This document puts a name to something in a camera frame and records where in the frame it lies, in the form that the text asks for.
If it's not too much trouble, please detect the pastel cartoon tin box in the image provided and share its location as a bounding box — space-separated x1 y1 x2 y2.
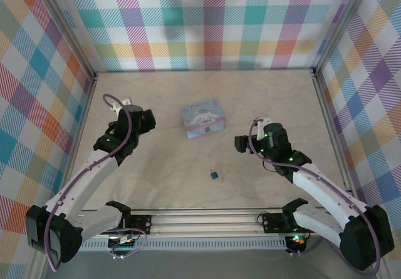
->
180 98 227 139

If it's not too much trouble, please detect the circuit board with red light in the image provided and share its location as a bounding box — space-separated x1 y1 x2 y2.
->
286 234 308 247

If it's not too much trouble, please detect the aluminium side rail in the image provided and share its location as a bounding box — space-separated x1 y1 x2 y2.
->
311 68 355 195
33 73 100 239

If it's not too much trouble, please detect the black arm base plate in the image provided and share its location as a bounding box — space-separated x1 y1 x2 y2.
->
95 214 154 235
262 212 297 233

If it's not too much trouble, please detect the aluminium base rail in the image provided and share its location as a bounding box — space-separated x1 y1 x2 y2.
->
36 209 325 241

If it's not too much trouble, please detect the grey slotted cable duct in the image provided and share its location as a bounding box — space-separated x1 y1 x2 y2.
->
48 240 289 252

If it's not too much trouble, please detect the aluminium frame post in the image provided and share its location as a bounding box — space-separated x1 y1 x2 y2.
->
311 0 378 79
39 0 98 82

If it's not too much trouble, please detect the circuit board with wires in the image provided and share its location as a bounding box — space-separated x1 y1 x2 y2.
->
108 234 140 251

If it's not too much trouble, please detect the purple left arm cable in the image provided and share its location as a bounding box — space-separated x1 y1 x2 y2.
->
45 93 132 272

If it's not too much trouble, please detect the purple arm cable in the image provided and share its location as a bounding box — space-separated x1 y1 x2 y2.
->
248 118 383 275
45 93 132 272

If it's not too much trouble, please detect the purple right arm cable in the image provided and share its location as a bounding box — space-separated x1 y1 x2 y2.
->
248 118 383 275

